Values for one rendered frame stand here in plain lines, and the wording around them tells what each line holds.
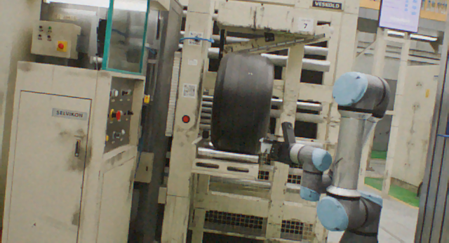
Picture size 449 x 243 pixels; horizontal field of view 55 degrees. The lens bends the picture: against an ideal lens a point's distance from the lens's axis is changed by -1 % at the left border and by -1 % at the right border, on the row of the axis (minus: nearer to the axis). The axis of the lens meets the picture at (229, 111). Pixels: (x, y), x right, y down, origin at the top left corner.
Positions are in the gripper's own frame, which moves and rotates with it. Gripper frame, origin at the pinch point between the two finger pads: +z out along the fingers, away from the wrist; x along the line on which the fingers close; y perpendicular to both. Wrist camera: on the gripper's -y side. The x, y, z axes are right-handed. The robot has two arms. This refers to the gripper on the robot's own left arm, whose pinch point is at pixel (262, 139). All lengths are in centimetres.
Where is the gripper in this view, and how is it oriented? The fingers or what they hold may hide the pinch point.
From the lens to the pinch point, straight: 183.6
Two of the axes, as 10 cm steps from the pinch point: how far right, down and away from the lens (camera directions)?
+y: -2.3, 9.7, -0.3
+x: 7.7, 2.0, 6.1
